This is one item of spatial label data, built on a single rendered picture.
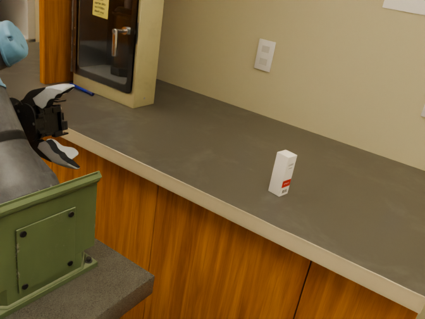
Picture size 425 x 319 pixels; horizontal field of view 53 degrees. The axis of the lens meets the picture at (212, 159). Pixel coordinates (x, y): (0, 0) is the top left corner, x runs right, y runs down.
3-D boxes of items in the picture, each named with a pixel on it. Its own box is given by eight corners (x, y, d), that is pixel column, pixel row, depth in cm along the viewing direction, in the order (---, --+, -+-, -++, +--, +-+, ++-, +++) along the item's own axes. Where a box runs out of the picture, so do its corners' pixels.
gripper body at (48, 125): (68, 98, 84) (24, 92, 89) (33, 104, 76) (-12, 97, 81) (71, 135, 86) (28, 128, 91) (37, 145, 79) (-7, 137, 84)
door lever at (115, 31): (126, 56, 144) (120, 54, 146) (128, 27, 141) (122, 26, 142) (114, 57, 140) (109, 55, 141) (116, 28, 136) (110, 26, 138)
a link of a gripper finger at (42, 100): (83, 69, 78) (55, 95, 83) (59, 72, 73) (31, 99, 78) (92, 84, 78) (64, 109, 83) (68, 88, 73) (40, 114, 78)
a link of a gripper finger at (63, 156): (96, 161, 82) (65, 128, 84) (74, 169, 77) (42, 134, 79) (90, 171, 84) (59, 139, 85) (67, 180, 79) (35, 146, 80)
